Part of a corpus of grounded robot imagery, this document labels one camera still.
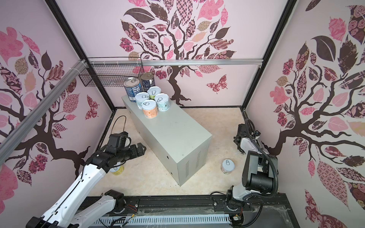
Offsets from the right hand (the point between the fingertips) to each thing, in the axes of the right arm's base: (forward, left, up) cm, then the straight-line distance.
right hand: (247, 144), depth 91 cm
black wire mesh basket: (+63, +107, +13) cm, 125 cm away
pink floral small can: (-14, +15, -1) cm, 21 cm away
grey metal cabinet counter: (-16, +44, +29) cm, 55 cm away
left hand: (-10, +66, +10) cm, 68 cm away
